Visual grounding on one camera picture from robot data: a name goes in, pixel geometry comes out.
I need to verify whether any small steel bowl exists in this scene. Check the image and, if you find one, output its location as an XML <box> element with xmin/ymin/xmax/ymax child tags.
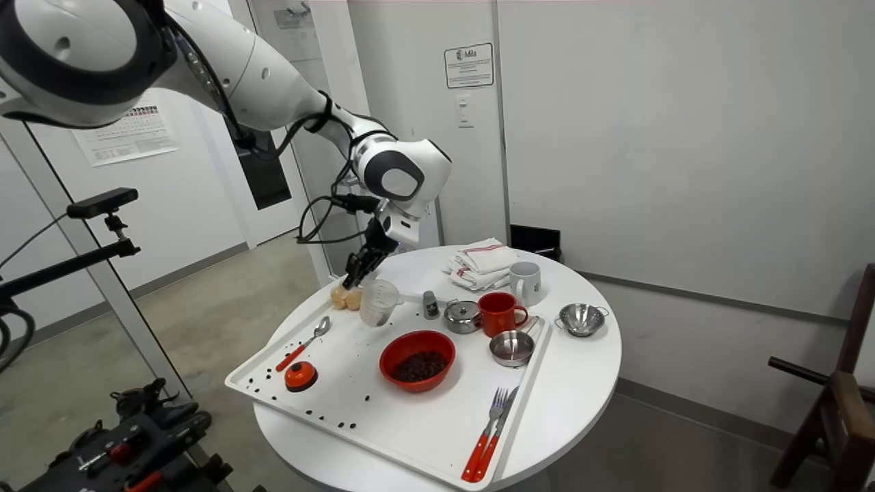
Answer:
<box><xmin>490</xmin><ymin>330</ymin><xmax>537</xmax><ymax>370</ymax></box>

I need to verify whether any white plastic tray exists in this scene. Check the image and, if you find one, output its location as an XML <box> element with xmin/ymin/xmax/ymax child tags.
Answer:
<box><xmin>225</xmin><ymin>294</ymin><xmax>551</xmax><ymax>492</ymax></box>

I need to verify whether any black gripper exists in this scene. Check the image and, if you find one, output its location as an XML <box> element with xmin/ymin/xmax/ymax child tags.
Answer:
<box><xmin>341</xmin><ymin>212</ymin><xmax>418</xmax><ymax>289</ymax></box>

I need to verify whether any steel salt shaker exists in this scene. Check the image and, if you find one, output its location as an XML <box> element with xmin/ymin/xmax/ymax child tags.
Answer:
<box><xmin>422</xmin><ymin>289</ymin><xmax>441</xmax><ymax>320</ymax></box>

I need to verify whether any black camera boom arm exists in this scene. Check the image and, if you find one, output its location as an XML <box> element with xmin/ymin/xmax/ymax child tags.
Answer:
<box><xmin>0</xmin><ymin>213</ymin><xmax>140</xmax><ymax>314</ymax></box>

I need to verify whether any wooden chair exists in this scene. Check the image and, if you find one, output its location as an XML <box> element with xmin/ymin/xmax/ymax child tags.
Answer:
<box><xmin>768</xmin><ymin>265</ymin><xmax>875</xmax><ymax>492</ymax></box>

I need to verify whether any red handled spoon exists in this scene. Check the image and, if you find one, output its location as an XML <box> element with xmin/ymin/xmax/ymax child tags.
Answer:
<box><xmin>273</xmin><ymin>314</ymin><xmax>330</xmax><ymax>373</ymax></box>

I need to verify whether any black camera on stand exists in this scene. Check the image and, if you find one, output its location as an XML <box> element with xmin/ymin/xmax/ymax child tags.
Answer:
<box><xmin>65</xmin><ymin>186</ymin><xmax>140</xmax><ymax>218</ymax></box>

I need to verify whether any wall sign plaque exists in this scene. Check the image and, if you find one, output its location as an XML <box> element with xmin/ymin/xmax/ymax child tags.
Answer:
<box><xmin>444</xmin><ymin>45</ymin><xmax>495</xmax><ymax>90</ymax></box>

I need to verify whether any steel bowl on table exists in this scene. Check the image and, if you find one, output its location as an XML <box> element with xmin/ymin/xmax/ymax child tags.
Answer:
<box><xmin>559</xmin><ymin>305</ymin><xmax>604</xmax><ymax>339</ymax></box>

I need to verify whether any red handled fork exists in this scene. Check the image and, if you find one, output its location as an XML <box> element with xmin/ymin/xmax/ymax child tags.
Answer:
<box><xmin>462</xmin><ymin>388</ymin><xmax>515</xmax><ymax>484</ymax></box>

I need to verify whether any red bowl with beans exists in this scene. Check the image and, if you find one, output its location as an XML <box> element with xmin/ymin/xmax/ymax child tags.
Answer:
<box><xmin>378</xmin><ymin>330</ymin><xmax>456</xmax><ymax>395</ymax></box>

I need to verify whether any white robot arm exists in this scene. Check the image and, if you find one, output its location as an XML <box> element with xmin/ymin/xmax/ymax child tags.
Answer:
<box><xmin>0</xmin><ymin>0</ymin><xmax>451</xmax><ymax>288</ymax></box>

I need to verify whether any black box on floor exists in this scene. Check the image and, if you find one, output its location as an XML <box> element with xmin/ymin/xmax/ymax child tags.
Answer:
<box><xmin>508</xmin><ymin>225</ymin><xmax>561</xmax><ymax>259</ymax></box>

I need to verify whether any small steel lidded dish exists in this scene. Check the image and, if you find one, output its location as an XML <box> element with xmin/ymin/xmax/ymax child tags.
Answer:
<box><xmin>444</xmin><ymin>302</ymin><xmax>479</xmax><ymax>335</ymax></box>

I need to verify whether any small orange lid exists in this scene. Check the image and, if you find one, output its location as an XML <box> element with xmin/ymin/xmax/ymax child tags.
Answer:
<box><xmin>285</xmin><ymin>361</ymin><xmax>318</xmax><ymax>395</ymax></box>

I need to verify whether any red mug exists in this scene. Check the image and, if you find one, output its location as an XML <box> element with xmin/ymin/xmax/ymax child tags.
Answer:
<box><xmin>479</xmin><ymin>294</ymin><xmax>529</xmax><ymax>336</ymax></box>

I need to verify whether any white red striped cloth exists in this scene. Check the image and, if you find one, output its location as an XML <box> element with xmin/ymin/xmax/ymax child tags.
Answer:
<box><xmin>449</xmin><ymin>238</ymin><xmax>515</xmax><ymax>294</ymax></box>

